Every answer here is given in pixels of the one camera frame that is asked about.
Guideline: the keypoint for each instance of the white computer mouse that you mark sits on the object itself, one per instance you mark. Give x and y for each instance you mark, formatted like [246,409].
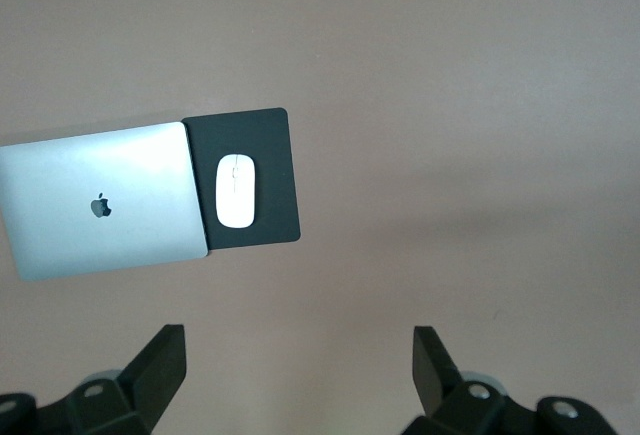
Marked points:
[235,205]

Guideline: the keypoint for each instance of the black mouse pad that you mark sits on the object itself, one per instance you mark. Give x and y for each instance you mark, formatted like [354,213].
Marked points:
[275,180]

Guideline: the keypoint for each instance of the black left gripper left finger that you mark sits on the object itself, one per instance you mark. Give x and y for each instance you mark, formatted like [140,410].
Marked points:
[150,380]

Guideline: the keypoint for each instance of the silver closed laptop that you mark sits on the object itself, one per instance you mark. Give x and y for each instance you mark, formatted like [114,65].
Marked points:
[125,180]

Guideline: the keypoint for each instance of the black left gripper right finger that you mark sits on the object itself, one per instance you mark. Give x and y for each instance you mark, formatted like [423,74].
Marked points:
[435,375]

